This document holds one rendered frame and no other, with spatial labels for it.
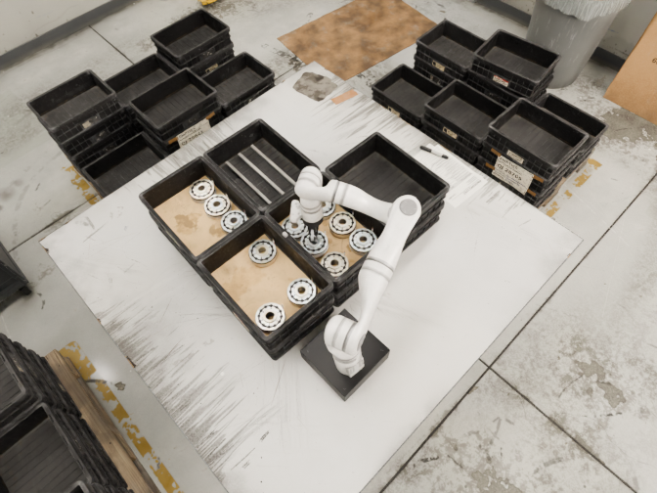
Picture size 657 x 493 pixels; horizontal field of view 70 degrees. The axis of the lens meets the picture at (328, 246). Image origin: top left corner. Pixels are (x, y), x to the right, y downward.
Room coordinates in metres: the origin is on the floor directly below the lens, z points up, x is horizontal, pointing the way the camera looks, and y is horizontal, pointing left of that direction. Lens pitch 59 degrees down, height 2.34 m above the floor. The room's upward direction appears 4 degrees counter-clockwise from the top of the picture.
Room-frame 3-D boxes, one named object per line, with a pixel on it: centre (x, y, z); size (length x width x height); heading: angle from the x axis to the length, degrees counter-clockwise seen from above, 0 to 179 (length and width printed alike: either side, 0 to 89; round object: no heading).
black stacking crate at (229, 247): (0.75, 0.23, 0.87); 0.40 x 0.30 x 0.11; 39
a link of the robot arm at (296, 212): (0.93, 0.07, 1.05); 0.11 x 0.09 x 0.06; 84
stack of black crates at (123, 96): (2.36, 1.06, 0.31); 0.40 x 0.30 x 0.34; 131
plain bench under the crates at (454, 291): (1.01, 0.09, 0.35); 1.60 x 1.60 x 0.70; 41
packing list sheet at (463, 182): (1.31, -0.54, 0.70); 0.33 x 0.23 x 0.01; 41
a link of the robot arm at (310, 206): (0.93, 0.05, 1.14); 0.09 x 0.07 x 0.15; 161
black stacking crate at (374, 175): (1.13, -0.24, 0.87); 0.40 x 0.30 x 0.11; 39
